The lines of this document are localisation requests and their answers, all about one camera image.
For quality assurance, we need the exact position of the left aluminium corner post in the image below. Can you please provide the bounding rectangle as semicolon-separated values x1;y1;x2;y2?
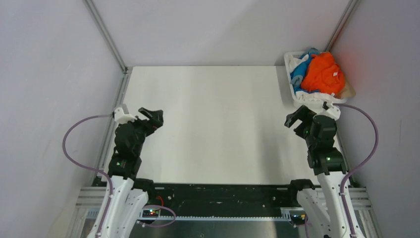
82;0;133;74

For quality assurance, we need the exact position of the right electronics board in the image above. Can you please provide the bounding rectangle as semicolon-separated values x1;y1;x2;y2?
290;214;307;226

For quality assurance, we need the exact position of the orange t shirt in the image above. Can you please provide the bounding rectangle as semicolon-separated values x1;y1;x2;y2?
300;52;345;95

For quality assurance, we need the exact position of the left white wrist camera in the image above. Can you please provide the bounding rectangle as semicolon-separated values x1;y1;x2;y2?
113;104;137;124

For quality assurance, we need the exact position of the white laundry basket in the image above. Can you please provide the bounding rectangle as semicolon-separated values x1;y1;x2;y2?
284;51;347;112

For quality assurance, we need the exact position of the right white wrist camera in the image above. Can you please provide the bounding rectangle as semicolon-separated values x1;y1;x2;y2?
321;101;341;120

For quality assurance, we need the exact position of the blue t shirt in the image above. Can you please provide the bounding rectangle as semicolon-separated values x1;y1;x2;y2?
288;48;320;92

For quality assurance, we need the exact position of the beige t shirt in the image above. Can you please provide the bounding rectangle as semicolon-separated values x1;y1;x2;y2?
336;79;356;100

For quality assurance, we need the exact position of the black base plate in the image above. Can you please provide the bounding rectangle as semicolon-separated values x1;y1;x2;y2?
134;178;316;218

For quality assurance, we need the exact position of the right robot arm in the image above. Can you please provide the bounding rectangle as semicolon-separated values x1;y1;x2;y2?
284;105;364;238

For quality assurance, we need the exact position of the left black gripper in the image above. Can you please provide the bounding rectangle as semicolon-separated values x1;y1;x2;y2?
124;108;163;155

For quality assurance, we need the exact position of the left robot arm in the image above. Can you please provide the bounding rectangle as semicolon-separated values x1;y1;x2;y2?
88;105;164;238

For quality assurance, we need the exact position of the aluminium frame rail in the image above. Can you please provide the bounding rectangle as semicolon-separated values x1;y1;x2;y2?
76;186;383;238

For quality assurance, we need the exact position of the aluminium corner post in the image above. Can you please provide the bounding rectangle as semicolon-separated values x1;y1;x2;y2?
324;0;361;52
82;0;133;74

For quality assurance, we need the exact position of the left electronics board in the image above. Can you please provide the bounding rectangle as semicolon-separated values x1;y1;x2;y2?
141;209;160;219

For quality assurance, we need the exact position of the electronics board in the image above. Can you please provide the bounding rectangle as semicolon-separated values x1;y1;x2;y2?
141;209;160;219
290;214;307;226

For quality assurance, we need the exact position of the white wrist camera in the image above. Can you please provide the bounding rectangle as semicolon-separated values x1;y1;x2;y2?
113;104;137;124
321;101;341;120

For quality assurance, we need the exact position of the right aluminium corner post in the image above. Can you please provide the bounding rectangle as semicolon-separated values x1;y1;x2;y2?
324;0;361;52

